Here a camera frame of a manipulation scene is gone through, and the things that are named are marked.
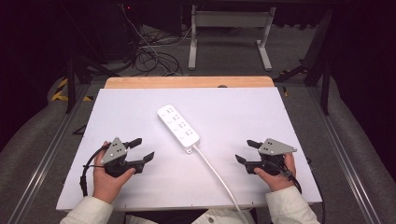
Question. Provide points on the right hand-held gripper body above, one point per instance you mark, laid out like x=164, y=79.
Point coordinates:
x=274, y=147

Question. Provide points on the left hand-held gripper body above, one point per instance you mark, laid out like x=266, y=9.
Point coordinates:
x=113, y=152

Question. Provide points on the wooden table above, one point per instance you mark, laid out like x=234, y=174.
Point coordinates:
x=186, y=82

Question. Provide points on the white metal stand frame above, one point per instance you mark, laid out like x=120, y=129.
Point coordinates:
x=232, y=19

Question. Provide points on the person's right hand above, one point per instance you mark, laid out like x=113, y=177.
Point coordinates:
x=280, y=182

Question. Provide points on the yellow black hazard tape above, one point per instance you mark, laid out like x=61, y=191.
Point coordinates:
x=60, y=95

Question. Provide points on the white power strip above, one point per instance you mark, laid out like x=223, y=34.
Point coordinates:
x=179, y=128

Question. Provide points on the white board table cover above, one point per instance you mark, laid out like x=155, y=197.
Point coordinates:
x=218, y=105

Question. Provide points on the metal floor rail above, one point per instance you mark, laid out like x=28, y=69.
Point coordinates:
x=342, y=158
x=46, y=158

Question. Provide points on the black metal stand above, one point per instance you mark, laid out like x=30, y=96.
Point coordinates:
x=73, y=81
x=323, y=71

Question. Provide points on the person's left hand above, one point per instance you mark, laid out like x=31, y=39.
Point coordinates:
x=107, y=186

